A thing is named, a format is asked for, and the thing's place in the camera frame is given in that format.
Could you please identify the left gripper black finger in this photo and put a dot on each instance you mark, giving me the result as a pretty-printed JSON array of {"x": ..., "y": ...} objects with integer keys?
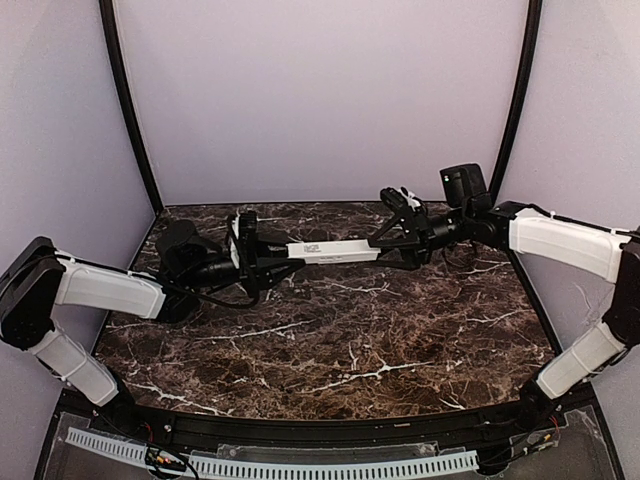
[
  {"x": 276, "y": 269},
  {"x": 271, "y": 248}
]

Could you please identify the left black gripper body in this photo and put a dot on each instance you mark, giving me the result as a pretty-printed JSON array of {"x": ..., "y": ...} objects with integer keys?
[{"x": 253, "y": 280}]

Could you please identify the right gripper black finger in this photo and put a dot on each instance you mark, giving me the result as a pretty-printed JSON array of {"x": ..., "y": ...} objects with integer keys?
[
  {"x": 390, "y": 235},
  {"x": 396, "y": 259}
]

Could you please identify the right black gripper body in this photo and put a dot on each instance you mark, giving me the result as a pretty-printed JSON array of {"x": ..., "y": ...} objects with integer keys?
[{"x": 413, "y": 236}]

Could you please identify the white remote control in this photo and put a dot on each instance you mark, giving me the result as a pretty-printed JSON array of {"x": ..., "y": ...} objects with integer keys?
[{"x": 333, "y": 252}]

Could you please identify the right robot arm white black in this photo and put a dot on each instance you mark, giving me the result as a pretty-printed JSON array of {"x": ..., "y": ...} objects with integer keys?
[{"x": 525, "y": 229}]

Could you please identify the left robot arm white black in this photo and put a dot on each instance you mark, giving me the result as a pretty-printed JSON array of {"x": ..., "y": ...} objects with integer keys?
[{"x": 43, "y": 277}]

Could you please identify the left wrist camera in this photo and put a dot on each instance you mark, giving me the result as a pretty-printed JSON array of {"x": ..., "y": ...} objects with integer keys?
[{"x": 243, "y": 233}]

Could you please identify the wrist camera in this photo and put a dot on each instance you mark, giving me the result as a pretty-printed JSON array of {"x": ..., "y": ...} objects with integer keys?
[
  {"x": 243, "y": 233},
  {"x": 401, "y": 200}
]

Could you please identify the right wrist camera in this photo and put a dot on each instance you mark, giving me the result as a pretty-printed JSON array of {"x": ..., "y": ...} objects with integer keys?
[{"x": 401, "y": 200}]

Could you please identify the white slotted cable duct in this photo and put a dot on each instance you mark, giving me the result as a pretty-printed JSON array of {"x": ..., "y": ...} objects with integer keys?
[{"x": 246, "y": 462}]

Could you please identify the right black frame post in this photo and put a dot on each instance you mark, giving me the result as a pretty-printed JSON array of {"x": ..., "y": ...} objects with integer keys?
[{"x": 526, "y": 59}]

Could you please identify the black frame post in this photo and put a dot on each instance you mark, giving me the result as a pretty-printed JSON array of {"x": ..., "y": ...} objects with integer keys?
[
  {"x": 125, "y": 98},
  {"x": 526, "y": 59}
]

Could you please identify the left black frame post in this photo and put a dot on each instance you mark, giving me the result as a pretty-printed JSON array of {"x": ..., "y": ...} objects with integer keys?
[{"x": 125, "y": 98}]

